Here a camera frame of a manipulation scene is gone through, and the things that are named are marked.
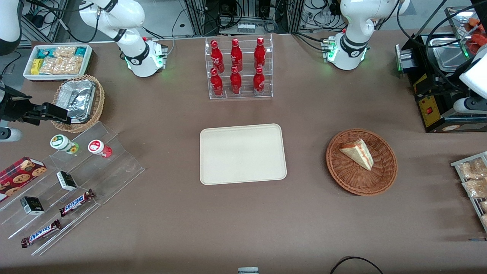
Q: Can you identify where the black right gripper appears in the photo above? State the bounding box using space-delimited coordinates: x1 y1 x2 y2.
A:
0 88 71 126

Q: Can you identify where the triangle sandwich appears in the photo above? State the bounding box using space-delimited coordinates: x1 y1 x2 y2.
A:
339 138 374 171

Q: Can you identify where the oval tan wicker basket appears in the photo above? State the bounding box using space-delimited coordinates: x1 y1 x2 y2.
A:
51 74 105 133

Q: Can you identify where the beige rectangular tray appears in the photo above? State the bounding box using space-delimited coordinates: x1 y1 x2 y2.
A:
199 123 287 186

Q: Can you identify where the round brown wicker basket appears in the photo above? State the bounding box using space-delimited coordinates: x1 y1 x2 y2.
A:
326 128 398 196

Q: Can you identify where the tray of packaged snacks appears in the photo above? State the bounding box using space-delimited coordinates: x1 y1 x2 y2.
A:
451 151 487 233

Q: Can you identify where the aluminium foil container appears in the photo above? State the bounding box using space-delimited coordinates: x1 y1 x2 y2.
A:
57 79 96 124

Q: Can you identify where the green lid white cup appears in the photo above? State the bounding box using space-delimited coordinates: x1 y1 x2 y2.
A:
50 134 80 155

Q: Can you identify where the large clear cracker bag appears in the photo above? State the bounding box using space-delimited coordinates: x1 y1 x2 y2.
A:
38 56 84 75

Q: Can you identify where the red lid white cup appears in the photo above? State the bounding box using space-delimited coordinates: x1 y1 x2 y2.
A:
88 139 113 159

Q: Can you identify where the white snack bin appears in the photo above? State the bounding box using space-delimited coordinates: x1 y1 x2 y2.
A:
23 44 94 81

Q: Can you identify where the small clear cracker bag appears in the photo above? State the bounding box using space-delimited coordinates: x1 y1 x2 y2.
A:
53 46 77 59

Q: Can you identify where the small black box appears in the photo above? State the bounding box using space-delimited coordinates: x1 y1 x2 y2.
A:
20 196 45 216
56 170 78 191

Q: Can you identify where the red cookie box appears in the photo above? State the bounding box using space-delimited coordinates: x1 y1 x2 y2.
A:
0 156 48 202

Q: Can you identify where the clear acrylic stepped display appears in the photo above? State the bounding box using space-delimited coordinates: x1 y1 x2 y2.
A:
0 121 145 256

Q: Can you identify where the brown snickers bar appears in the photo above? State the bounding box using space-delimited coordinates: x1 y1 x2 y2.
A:
59 189 95 217
21 219 62 249

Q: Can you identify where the red cola bottle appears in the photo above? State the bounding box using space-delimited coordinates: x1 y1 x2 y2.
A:
231 38 243 72
254 37 266 71
210 68 224 97
253 67 265 96
210 40 224 73
230 66 242 95

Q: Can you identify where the clear acrylic bottle rack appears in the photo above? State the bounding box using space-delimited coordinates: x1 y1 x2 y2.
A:
205 33 274 100

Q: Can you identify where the black food warmer appliance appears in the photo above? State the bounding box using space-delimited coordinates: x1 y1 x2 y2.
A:
395 0 487 134

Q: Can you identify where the steel food pan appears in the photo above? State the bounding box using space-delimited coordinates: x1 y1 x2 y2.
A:
431 36 469 73

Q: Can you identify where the black looped cable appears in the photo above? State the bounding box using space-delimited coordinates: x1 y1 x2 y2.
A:
329 256 385 274

